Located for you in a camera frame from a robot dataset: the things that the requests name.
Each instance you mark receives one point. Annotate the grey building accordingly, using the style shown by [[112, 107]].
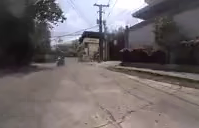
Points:
[[193, 20]]

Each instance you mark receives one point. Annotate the dark gate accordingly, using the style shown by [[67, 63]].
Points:
[[116, 50]]

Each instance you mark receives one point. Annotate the dirt strip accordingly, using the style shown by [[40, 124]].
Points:
[[153, 77]]

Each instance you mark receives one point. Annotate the small tree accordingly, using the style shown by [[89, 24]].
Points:
[[167, 33]]

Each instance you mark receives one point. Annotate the raised pale pavement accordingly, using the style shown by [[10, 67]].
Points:
[[173, 74]]

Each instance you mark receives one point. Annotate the red flowering hedge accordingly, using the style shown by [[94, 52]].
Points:
[[143, 55]]

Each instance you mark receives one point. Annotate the utility pole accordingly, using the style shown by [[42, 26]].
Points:
[[101, 33]]

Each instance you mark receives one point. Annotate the grey concrete road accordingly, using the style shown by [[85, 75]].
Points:
[[70, 100]]

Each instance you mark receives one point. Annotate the pale building with dark roof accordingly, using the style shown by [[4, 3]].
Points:
[[90, 46]]

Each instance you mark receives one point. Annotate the dark trees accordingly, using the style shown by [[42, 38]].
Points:
[[7, 33]]

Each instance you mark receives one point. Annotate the motorcycle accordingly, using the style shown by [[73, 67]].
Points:
[[60, 61]]

